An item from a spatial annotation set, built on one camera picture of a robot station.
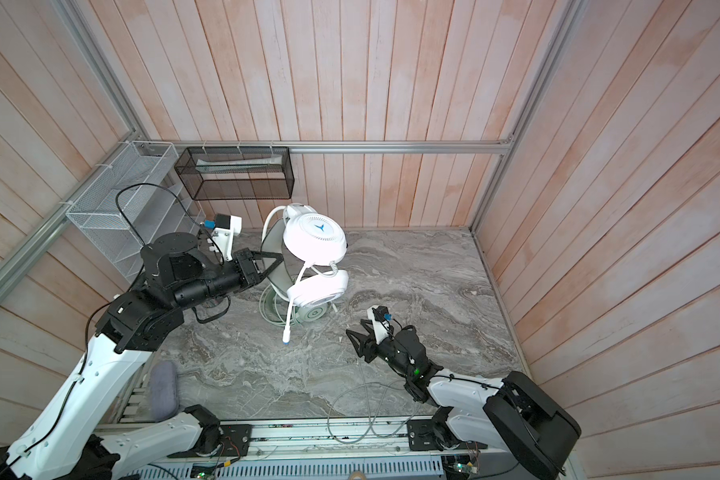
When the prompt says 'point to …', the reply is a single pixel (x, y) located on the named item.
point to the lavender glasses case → (164, 398)
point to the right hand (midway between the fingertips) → (357, 327)
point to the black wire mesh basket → (237, 173)
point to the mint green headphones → (307, 312)
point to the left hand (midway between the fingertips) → (285, 267)
